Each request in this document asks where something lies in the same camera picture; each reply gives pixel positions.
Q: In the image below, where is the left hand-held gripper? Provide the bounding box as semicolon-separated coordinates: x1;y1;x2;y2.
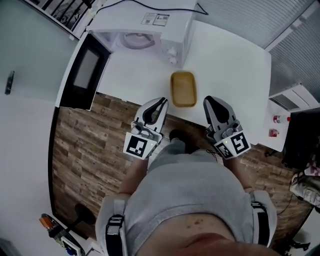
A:
122;97;169;160

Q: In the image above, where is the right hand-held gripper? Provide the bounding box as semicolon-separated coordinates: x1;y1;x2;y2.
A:
202;95;252;160

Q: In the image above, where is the yellow food container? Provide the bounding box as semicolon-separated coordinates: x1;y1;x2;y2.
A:
169;71;200;109

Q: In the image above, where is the white microwave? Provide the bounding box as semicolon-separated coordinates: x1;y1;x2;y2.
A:
59;0;197;111

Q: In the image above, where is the person's right forearm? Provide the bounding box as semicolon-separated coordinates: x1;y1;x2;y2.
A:
223;155;254;194

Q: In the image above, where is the person's left forearm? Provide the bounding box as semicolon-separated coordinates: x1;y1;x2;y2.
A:
119;156;151;196

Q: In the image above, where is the person's black shoe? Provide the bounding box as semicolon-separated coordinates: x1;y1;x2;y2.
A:
168;128;188;144

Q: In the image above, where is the person's grey trouser leg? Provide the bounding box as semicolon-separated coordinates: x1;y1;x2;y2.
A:
149;137;218;173

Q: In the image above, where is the white slatted appliance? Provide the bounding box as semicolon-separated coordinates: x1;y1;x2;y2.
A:
268;82;320;111

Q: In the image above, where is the person's grey shirt torso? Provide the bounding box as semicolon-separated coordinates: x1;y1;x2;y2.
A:
94;149;278;256

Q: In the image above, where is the black chair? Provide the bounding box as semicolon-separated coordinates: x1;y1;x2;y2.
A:
281;110;320;171

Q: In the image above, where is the grey patterned bag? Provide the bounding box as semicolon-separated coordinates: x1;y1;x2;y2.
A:
289;169;320;209

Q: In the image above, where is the black stand with round base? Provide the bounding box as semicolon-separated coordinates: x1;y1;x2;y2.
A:
48;203;97;239

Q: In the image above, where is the black framed rack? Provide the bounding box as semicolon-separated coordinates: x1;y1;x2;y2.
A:
23;0;97;34

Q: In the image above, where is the orange and black device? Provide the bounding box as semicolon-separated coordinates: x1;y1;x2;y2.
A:
38;213;59;232

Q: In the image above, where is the thin black floor cable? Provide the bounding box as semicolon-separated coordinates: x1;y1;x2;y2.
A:
264;146;284;158

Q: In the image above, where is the black power cable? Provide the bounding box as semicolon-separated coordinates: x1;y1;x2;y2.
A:
82;0;210;16

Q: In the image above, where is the black harness strap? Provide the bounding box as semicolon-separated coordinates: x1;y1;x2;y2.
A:
250;191;271;249
105;199;126;256

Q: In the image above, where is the black door handle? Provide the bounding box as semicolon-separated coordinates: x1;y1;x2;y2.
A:
4;70;16;95

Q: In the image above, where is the white box with black frame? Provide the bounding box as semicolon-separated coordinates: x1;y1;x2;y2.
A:
59;235;84;256

